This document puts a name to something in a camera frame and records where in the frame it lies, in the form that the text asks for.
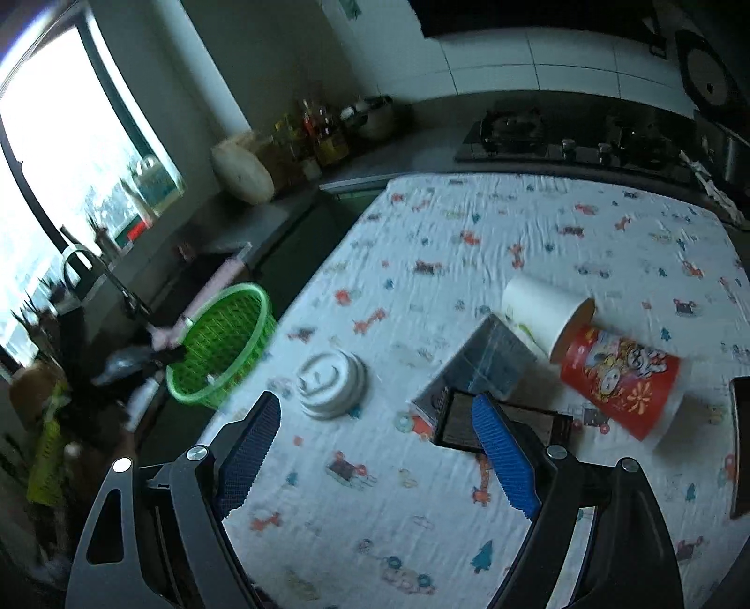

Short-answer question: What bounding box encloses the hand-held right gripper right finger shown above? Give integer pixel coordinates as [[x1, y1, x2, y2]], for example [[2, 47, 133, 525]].
[[472, 392, 686, 609]]

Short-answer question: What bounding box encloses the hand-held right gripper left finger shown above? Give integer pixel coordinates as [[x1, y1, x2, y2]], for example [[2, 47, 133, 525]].
[[67, 391, 282, 609]]

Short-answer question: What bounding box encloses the green plastic basket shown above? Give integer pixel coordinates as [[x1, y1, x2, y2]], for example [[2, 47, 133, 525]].
[[165, 282, 278, 409]]

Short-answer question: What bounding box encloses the black box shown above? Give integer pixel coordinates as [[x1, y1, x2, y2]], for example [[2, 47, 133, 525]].
[[432, 387, 574, 453]]

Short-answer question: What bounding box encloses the white drink carton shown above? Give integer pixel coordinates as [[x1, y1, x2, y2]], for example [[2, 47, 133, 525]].
[[410, 313, 537, 437]]

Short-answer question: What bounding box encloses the red paper cup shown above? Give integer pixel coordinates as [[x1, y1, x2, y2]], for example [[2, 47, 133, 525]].
[[551, 325, 686, 443]]

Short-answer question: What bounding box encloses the white paper cup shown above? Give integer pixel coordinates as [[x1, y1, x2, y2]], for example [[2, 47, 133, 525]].
[[501, 274, 597, 359]]

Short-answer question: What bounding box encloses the mauve towel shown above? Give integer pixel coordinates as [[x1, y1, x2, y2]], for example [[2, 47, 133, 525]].
[[146, 254, 244, 352]]

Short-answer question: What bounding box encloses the kitchen sink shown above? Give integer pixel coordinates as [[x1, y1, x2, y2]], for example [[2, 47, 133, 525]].
[[176, 246, 253, 282]]

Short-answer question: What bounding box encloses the white round lid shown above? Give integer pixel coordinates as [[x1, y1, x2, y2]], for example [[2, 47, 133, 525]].
[[296, 349, 370, 421]]

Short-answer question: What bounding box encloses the steel faucet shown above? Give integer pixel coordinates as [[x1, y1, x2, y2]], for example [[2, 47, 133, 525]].
[[61, 249, 153, 317]]

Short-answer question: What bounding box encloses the potted sprouting plant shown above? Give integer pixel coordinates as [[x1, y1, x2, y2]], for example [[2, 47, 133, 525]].
[[85, 211, 124, 259], [12, 304, 60, 364]]

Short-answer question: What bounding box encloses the yellow plastic basket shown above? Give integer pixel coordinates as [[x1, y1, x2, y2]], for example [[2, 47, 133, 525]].
[[26, 380, 71, 505]]

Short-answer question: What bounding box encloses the white dish soap bottle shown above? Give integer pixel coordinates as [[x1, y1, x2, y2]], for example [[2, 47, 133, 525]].
[[120, 178, 147, 223]]

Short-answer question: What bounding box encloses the large detergent bottle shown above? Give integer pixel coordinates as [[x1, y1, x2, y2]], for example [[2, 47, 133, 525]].
[[132, 155, 180, 206]]

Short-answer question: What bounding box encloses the round wooden chopping block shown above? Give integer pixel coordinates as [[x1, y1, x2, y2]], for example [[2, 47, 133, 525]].
[[211, 132, 276, 206]]

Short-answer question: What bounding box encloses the window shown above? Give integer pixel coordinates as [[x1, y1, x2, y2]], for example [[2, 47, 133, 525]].
[[0, 12, 188, 376]]

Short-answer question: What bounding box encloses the black smartphone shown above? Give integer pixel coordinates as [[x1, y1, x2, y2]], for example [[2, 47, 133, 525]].
[[729, 376, 750, 521]]

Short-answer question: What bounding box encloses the group of condiment bottles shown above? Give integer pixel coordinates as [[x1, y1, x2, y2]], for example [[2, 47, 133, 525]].
[[258, 98, 353, 182]]

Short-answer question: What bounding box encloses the dark kitchen counter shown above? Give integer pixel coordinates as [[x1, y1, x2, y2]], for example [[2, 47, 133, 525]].
[[76, 88, 750, 329]]

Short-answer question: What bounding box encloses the steel pressure cooker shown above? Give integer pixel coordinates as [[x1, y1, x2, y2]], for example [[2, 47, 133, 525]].
[[343, 95, 395, 140]]

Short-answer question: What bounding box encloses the black gas stove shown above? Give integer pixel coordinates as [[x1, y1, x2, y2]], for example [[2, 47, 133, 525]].
[[454, 108, 695, 177]]

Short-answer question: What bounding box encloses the white rag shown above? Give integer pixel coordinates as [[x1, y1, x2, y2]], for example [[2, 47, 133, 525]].
[[682, 149, 750, 226]]

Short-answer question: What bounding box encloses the black rice cooker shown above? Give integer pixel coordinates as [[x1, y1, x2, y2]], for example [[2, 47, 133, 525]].
[[674, 26, 750, 194]]

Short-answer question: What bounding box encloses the black range hood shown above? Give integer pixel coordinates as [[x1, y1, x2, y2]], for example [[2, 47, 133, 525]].
[[407, 0, 657, 39]]

